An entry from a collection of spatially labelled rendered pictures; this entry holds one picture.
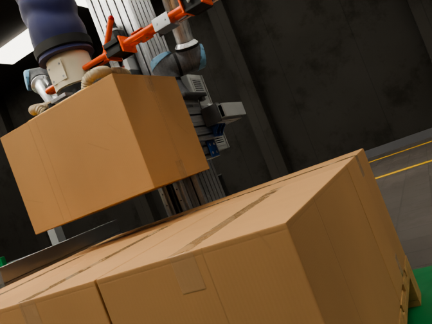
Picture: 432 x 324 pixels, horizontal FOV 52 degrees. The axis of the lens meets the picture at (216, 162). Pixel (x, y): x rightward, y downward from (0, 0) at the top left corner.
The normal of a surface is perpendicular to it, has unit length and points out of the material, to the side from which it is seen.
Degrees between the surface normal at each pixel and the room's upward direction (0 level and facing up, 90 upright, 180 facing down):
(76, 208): 90
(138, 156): 90
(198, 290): 90
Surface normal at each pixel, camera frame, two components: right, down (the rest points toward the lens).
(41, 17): -0.13, -0.27
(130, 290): -0.41, 0.14
